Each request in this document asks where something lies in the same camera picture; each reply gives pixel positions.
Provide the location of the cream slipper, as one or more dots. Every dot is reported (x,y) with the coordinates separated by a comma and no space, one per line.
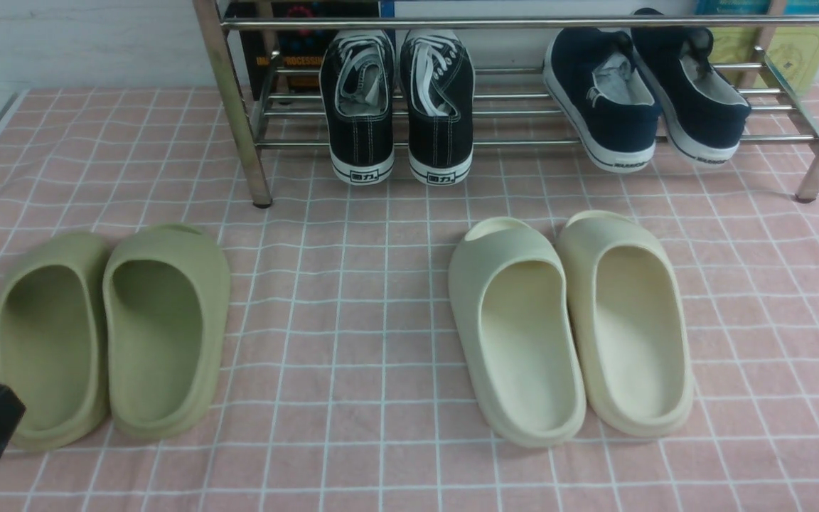
(508,294)
(628,324)

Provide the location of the cream slipper, right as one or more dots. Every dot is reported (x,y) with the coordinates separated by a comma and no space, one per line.
(628,324)

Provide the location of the green slipper, outer left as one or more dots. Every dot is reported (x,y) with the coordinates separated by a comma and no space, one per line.
(53,340)

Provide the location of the navy sneaker, right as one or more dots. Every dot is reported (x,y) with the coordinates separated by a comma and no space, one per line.
(705,115)

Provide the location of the navy sneaker, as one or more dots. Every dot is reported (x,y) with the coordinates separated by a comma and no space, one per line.
(705,115)
(594,77)

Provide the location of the navy sneaker, left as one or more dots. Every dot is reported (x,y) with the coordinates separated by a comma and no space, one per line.
(594,77)

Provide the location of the black book with orange text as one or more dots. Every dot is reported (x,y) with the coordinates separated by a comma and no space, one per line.
(302,48)

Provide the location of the green teal book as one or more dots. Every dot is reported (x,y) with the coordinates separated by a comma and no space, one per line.
(793,49)

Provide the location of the cream slipper, left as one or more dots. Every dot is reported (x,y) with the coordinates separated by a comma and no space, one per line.
(508,294)

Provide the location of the black canvas sneaker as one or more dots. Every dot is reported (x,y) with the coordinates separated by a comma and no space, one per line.
(357,87)
(437,79)

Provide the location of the green slipper, inner right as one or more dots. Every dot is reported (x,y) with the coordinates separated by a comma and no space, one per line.
(166,293)

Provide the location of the pink checked cloth mat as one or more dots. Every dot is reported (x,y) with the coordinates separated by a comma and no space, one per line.
(343,385)

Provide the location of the green slipper, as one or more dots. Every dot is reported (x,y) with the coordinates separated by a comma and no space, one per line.
(53,340)
(166,293)

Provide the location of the metal shoe rack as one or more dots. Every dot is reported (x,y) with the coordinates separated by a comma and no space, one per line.
(249,134)

